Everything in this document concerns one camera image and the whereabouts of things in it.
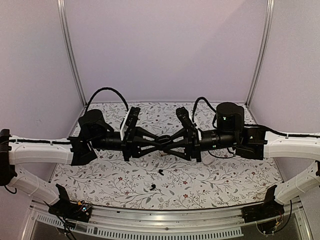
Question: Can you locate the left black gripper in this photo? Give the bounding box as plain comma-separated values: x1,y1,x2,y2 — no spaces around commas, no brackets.
90,126,163,162

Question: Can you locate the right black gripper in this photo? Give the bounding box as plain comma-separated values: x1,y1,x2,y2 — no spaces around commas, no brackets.
162,127,238,163

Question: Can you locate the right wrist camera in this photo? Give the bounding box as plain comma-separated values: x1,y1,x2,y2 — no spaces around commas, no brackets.
188,112,202,141

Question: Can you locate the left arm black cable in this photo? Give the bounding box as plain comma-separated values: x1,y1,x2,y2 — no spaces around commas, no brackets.
83,86,130,111

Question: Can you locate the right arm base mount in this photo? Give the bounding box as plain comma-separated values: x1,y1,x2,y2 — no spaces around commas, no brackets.
241,185,285,223

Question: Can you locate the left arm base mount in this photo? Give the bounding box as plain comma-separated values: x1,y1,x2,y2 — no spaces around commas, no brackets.
48,184,93,223

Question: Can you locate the left aluminium frame post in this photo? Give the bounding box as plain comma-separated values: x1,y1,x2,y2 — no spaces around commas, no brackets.
56,0,87,107

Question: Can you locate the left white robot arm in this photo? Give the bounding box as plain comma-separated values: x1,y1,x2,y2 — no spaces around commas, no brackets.
0,107,173,217

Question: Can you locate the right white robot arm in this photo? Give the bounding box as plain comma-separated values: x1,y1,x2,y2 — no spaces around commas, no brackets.
156,102,320,218

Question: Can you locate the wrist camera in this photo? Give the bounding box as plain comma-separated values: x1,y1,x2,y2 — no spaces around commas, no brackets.
119,107,141,141
188,112,202,141

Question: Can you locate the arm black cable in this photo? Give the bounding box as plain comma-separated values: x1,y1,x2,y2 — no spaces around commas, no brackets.
83,86,130,111
191,96,218,123

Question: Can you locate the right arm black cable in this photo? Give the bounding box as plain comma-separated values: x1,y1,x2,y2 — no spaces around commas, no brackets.
191,96,218,123

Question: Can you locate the white oval case lid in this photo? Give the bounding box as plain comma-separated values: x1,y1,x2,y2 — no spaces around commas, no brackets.
202,154,216,165

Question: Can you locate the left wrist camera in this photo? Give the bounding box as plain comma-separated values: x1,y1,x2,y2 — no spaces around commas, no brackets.
119,107,141,141

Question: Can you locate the black earbud charging case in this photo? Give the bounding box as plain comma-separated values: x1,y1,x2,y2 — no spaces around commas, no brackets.
155,135,173,147

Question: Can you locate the front aluminium rail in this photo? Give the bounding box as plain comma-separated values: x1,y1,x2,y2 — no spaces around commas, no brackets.
21,197,312,240

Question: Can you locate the aluminium frame post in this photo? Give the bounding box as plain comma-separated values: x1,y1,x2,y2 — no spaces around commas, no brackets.
245,0,275,109
56,0,87,107

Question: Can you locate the right aluminium frame post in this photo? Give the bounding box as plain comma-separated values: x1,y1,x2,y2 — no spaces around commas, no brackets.
245,0,275,109

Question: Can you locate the black earbud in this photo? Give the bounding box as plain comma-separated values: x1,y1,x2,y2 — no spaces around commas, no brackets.
149,184,157,191
158,169,164,176

